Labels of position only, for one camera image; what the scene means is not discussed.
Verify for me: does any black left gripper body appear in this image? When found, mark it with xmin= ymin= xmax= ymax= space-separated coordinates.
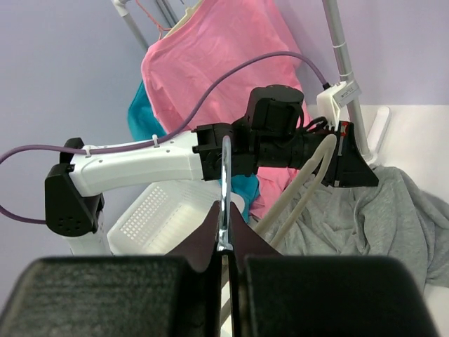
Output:
xmin=324 ymin=121 xmax=354 ymax=187

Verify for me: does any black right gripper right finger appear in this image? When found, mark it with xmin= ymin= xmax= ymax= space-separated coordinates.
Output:
xmin=232 ymin=256 xmax=438 ymax=336

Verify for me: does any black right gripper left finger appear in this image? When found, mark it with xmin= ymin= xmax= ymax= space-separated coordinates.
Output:
xmin=1 ymin=256 xmax=220 ymax=336

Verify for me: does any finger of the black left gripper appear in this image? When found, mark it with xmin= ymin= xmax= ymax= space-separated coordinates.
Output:
xmin=347 ymin=123 xmax=365 ymax=165
xmin=336 ymin=154 xmax=379 ymax=187

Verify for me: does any grey t shirt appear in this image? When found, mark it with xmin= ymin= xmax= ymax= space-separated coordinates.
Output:
xmin=249 ymin=165 xmax=449 ymax=292

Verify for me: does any beige hanger with metal hook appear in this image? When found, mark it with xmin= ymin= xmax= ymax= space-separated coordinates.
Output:
xmin=164 ymin=135 xmax=338 ymax=337

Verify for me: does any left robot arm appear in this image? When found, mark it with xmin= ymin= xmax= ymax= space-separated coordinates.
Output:
xmin=44 ymin=85 xmax=379 ymax=255

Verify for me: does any pink t shirt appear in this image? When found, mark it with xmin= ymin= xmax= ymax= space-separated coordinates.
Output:
xmin=140 ymin=0 xmax=311 ymax=219

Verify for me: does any teal t shirt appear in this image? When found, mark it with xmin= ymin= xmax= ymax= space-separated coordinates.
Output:
xmin=127 ymin=81 xmax=260 ymax=223

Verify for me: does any cream hanger of pink shirt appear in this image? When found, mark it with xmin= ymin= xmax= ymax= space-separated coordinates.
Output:
xmin=165 ymin=0 xmax=203 ymax=38

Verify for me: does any white clothes rack base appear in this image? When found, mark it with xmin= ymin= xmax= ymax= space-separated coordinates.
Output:
xmin=366 ymin=106 xmax=391 ymax=167

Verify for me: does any silver clothes rack pole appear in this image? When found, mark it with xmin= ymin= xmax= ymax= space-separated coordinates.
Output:
xmin=322 ymin=0 xmax=373 ymax=161

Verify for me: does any white plastic laundry basket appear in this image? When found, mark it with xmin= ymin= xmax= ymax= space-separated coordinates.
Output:
xmin=107 ymin=181 xmax=250 ymax=256

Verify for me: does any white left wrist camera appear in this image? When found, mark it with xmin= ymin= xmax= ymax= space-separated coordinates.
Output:
xmin=316 ymin=80 xmax=361 ymax=128

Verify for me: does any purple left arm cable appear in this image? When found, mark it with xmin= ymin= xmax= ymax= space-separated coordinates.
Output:
xmin=0 ymin=51 xmax=330 ymax=223

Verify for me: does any pink wire hanger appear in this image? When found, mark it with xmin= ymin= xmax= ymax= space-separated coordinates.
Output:
xmin=135 ymin=0 xmax=171 ymax=41

